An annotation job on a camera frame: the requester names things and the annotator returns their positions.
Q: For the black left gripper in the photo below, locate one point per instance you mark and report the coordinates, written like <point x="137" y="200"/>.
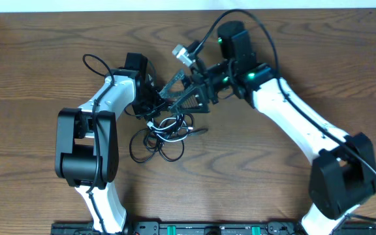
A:
<point x="161" y="102"/>

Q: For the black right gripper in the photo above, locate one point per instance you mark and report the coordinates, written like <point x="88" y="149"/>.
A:
<point x="201" y="93"/>

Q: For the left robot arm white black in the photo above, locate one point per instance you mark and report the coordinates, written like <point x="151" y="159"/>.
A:
<point x="86" y="150"/>

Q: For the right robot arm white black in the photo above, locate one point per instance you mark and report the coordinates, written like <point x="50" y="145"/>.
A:
<point x="343" y="166"/>

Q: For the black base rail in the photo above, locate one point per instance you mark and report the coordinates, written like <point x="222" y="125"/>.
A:
<point x="156" y="228"/>

